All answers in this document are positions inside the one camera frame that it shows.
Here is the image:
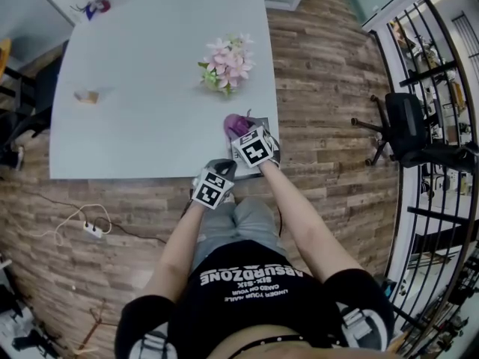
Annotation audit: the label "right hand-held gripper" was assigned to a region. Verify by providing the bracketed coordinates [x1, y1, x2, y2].
[230, 115, 281, 168]

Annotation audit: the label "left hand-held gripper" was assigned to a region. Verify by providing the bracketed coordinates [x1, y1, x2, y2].
[191, 158, 238, 211]

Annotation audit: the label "purple wiping cloth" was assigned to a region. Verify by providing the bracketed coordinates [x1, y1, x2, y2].
[223, 108, 259, 141]

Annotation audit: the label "person's left forearm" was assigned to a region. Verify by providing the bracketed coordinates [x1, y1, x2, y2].
[140, 200, 209, 302]

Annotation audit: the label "person's right forearm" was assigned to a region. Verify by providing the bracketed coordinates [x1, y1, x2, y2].
[257, 159, 366, 287]

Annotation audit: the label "person's grey jeans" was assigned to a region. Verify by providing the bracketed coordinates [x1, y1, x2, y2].
[192, 196, 287, 272]

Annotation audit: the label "pink flowers in pot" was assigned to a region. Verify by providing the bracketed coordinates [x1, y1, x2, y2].
[197, 31, 257, 96]

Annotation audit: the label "grey table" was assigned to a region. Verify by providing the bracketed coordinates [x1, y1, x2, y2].
[48, 0, 281, 181]

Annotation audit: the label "person's black printed shirt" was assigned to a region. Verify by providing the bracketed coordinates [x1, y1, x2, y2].
[115, 239, 396, 359]

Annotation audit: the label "black office chair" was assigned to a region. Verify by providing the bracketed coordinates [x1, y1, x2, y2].
[350, 92, 479, 170]

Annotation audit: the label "red and blue ribbon item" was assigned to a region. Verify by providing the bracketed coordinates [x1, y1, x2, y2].
[85, 0, 112, 19]

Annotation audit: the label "wooden sticks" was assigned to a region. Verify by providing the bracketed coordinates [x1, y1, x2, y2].
[74, 297, 117, 353]

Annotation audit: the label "black swivel chair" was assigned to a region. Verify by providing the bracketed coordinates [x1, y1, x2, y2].
[0, 39, 70, 156]

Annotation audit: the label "black metal railing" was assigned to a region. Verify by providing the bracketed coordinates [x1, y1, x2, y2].
[368, 0, 479, 359]

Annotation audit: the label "black and teal device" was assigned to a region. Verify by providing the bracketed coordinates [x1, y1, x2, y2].
[379, 278, 397, 304]

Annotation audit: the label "orange wooden desk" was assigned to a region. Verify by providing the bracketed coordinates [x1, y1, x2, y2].
[0, 37, 12, 80]

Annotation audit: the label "white power strip with cable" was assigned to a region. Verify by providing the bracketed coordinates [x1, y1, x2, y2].
[0, 203, 112, 252]

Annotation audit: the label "black floor cable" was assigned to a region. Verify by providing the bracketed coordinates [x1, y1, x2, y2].
[14, 188, 168, 246]

